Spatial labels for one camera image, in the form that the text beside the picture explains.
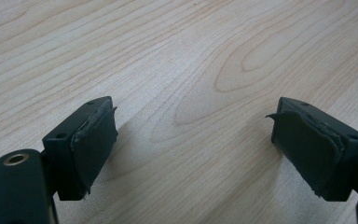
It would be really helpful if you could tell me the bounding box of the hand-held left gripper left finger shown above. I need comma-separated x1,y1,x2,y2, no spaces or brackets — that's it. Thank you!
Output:
41,95,119,202

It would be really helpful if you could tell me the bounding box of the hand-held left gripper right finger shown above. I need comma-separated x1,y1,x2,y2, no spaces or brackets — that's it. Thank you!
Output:
265,96,358,203

